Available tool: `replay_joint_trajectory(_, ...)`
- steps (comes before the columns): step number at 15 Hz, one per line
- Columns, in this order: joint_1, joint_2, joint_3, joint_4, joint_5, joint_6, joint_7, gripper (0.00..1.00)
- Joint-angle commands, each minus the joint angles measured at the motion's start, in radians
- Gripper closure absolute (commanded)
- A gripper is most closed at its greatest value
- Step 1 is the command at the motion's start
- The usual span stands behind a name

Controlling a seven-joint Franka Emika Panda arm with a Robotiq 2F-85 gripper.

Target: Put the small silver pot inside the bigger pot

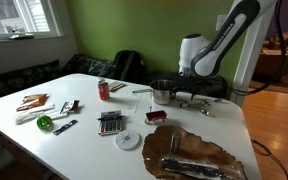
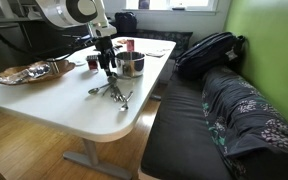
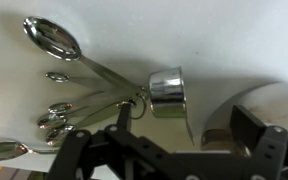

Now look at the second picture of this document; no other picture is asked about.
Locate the silver foil packet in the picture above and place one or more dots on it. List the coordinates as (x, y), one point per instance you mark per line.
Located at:
(30, 73)

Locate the small black bag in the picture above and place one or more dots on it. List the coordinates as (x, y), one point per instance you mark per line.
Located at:
(125, 22)

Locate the dark bench seat cushion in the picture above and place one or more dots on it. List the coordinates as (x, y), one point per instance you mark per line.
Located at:
(180, 133)

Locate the grey table leg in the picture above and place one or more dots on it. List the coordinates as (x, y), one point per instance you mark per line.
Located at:
(90, 156)

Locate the white shelf with items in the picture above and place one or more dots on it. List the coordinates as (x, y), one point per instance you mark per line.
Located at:
(10, 10)

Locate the white round disc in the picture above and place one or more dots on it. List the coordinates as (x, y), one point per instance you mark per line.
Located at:
(80, 62)

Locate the dark floral back cushion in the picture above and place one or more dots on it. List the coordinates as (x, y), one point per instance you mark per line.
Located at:
(250, 120)

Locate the long silver measuring spoon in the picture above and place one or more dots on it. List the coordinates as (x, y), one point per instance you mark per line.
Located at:
(126, 100)

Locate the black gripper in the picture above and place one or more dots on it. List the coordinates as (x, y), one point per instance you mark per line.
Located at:
(104, 45)

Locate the red soda can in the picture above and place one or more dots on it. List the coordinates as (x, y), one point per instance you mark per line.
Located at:
(130, 45)

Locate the small object on windowsill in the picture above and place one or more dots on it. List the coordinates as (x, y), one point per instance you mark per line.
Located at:
(178, 8)

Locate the black backpack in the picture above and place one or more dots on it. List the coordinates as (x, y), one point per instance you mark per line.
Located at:
(207, 55)

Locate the big silver pot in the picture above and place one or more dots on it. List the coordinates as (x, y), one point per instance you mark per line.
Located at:
(130, 65)

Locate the white framed window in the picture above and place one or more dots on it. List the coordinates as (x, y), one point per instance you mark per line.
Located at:
(170, 4)

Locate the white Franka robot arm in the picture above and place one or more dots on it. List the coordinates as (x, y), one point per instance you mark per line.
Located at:
(67, 11)

